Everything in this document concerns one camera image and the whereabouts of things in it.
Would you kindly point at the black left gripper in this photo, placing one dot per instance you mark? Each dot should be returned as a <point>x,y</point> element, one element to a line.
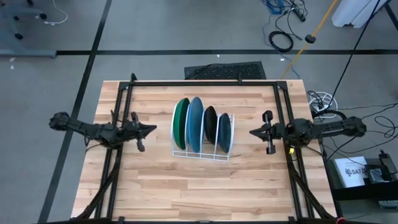
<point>133,130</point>

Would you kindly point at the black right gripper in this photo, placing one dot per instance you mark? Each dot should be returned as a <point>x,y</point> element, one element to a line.
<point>278,131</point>

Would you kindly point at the large green plate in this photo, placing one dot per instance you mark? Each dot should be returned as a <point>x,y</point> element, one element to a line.
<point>180,124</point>

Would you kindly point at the small blue plate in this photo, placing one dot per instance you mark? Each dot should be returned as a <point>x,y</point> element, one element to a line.
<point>224,133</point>

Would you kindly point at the large blue plate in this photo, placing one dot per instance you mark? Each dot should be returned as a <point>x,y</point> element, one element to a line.
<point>195,124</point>

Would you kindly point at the small black plate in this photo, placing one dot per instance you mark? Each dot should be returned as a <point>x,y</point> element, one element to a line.
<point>211,124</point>

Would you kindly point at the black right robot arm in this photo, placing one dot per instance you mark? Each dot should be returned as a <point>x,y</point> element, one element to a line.
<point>335,127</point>

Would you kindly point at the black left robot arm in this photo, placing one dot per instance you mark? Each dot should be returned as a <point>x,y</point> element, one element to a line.
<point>77,126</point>

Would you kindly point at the yellow tag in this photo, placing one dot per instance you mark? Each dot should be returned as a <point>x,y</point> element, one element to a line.
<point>291,151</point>

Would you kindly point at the white power strip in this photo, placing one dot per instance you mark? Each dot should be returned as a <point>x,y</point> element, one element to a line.
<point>318,107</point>

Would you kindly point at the black mesh floor mat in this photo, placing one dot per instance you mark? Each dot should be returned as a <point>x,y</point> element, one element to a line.
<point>225,71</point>

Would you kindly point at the white printed booklet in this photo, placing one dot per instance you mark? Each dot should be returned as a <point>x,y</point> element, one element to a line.
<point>351,171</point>

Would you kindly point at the red knob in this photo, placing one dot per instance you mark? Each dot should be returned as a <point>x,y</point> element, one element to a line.
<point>340,220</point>

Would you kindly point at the black handheld device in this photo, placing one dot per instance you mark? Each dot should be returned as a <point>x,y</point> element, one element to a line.
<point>374,175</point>

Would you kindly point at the black power strip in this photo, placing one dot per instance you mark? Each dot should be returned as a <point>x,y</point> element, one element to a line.
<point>300,15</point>

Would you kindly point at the black phone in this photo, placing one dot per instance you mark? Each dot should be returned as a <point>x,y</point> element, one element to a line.
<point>388,163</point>

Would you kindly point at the grey rolling cart base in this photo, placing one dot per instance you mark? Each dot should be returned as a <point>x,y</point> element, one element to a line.
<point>28,53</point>

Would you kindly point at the grey keyboard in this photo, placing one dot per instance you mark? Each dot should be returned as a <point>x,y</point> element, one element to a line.
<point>388,204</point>

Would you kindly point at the white plastic sheet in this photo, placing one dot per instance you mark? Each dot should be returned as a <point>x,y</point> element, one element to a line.
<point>354,14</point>

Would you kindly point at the black aluminium table frame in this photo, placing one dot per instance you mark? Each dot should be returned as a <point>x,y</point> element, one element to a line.
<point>202,83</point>

